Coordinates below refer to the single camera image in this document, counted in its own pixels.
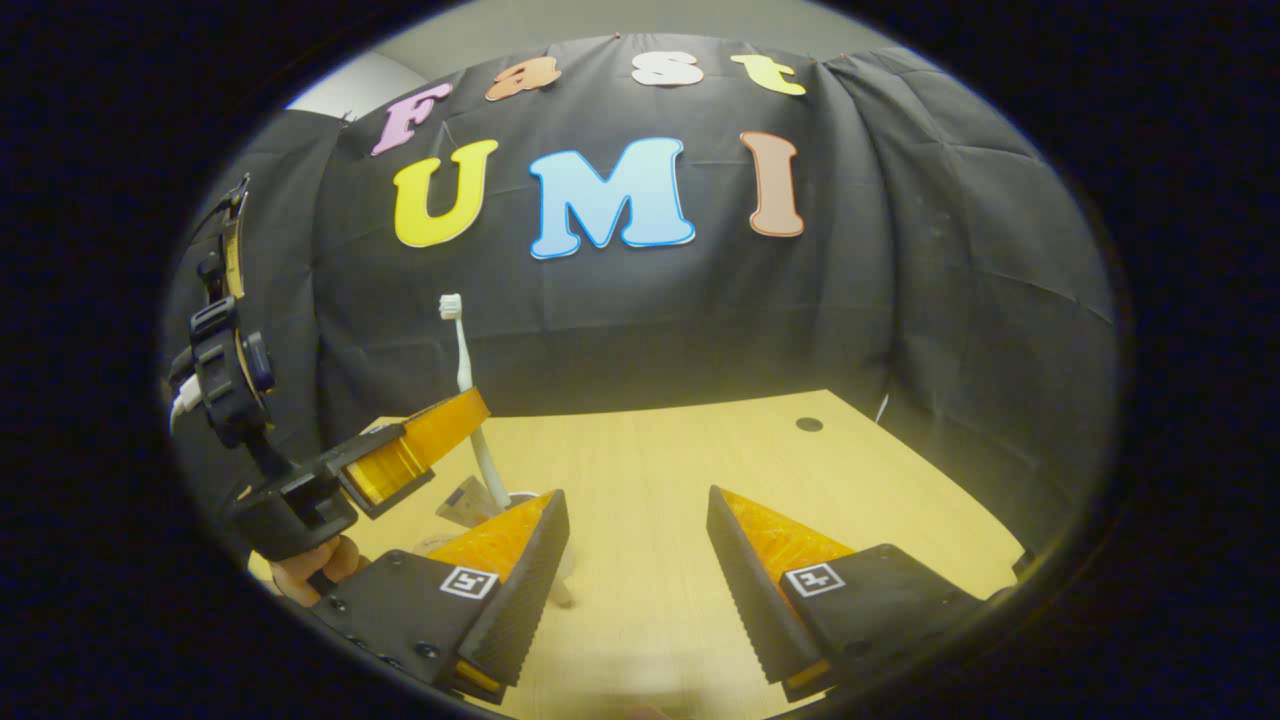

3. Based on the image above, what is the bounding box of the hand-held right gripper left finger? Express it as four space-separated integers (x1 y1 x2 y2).
310 488 572 708

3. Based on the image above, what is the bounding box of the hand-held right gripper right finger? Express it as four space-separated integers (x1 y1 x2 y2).
705 485 1013 704

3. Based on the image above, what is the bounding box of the pale blue toothbrush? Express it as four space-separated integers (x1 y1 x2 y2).
438 292 513 509

